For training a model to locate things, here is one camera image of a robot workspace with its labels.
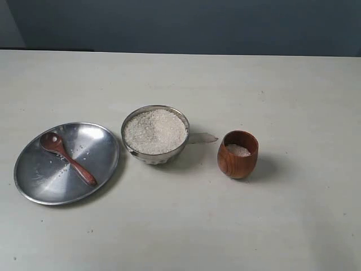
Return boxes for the dark wooden spoon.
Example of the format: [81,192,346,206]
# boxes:
[39,132,98,186]

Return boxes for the steel bowl of rice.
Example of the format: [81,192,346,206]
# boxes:
[121,105,190,165]

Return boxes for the brown wooden cup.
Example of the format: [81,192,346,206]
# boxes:
[217,130,259,179]

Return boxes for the round steel plate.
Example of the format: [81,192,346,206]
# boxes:
[14,122,120,206]

